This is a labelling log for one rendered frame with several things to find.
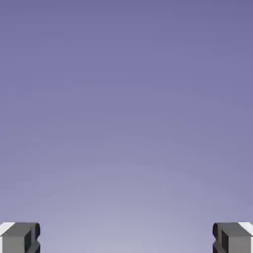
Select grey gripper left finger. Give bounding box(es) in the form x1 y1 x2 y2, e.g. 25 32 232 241
0 221 41 253

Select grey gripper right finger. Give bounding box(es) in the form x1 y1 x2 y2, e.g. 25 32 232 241
212 221 253 253

